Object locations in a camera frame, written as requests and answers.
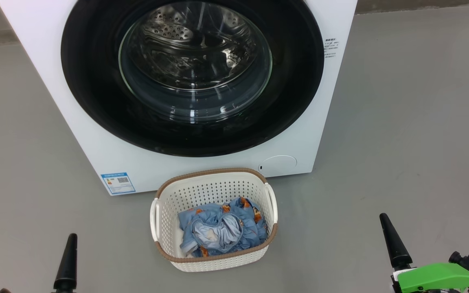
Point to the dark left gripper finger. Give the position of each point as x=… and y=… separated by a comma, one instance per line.
x=66, y=264

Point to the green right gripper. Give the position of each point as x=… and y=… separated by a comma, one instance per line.
x=438, y=278

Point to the blue bear print garment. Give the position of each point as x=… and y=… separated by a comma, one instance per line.
x=248, y=236

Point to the washing machine glass door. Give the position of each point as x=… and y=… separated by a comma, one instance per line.
x=92, y=101

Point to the white front-load washing machine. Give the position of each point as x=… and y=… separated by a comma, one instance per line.
x=96, y=162

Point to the stainless steel washing machine drum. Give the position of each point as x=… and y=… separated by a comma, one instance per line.
x=193, y=44

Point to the blue energy label sticker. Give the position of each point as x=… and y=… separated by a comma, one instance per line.
x=117, y=183

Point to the round white filter cover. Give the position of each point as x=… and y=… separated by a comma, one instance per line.
x=277, y=165

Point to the white perforated basket brown rim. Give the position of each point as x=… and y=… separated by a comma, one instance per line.
x=210, y=189

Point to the black text instruction sticker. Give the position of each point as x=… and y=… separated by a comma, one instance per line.
x=331, y=47

